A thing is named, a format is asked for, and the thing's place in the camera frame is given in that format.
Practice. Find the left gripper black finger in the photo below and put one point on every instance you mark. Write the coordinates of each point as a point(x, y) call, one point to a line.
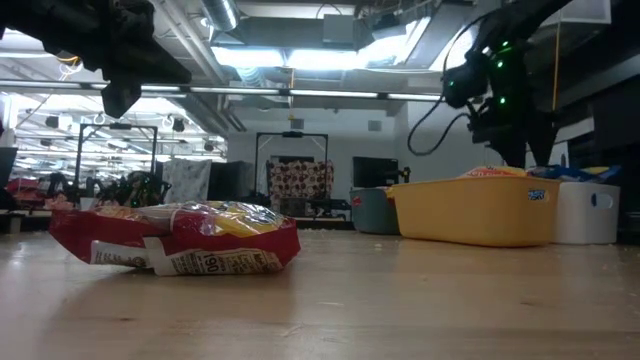
point(160, 76)
point(172, 62)

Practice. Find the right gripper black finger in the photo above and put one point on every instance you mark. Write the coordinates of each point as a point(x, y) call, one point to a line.
point(547, 145)
point(512, 155)

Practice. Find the blue Maruchan noodle pack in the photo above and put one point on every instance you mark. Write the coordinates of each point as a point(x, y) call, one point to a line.
point(565, 173)

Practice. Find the red and yellow noodle pack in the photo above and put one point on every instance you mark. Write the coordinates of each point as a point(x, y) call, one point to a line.
point(240, 240)

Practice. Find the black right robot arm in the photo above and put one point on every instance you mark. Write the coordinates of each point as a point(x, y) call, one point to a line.
point(525, 17)

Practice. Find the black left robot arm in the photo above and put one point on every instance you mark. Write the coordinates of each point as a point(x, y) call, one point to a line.
point(40, 20)

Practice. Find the black background robot arm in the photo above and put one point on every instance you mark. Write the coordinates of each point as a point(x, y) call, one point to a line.
point(140, 190)

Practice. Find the orange Maruchan noodle pack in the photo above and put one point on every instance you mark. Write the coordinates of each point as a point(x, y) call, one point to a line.
point(492, 172)

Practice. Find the yellow plastic bin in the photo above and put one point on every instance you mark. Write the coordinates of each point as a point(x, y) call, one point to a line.
point(475, 215)

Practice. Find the white plastic bin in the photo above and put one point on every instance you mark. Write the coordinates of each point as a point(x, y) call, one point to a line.
point(575, 220)

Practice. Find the white cloth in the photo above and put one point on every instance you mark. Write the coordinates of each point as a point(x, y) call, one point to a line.
point(187, 175)

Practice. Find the white ceiling unit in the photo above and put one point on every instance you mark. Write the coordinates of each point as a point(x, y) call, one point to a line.
point(585, 12)

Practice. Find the dark box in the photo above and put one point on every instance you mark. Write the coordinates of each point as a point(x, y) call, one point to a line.
point(232, 174)

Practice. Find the bright ceiling light panel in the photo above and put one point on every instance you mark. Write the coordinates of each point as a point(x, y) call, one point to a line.
point(310, 59)

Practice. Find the black monitor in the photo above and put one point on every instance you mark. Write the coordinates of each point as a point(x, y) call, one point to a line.
point(375, 172)

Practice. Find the gray plastic bin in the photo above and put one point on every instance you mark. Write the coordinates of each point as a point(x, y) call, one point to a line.
point(372, 212)

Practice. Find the long ceiling light bar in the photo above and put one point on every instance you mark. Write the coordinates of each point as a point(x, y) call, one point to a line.
point(325, 93)

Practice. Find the dark screen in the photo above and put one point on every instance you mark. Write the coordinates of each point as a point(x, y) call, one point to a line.
point(7, 167)

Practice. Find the gray ceiling box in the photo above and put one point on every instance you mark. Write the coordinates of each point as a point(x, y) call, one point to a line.
point(338, 27)

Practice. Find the red patterned cloth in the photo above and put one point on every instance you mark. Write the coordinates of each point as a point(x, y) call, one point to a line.
point(300, 177)

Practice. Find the background table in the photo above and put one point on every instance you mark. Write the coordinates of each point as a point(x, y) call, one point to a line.
point(25, 217)

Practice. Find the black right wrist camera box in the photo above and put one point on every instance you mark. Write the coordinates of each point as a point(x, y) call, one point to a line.
point(465, 82)

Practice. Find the silver ventilation duct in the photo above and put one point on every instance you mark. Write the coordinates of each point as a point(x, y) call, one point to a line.
point(220, 12)

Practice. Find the small black camera stand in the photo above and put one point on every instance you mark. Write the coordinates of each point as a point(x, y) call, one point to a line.
point(405, 173)

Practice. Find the tall black frame stand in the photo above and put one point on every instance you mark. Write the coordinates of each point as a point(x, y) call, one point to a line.
point(78, 150)

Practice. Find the black metal frame stand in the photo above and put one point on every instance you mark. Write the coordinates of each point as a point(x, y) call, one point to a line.
point(256, 150)

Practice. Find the gray wall speaker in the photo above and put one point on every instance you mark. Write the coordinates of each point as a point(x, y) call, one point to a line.
point(297, 123)

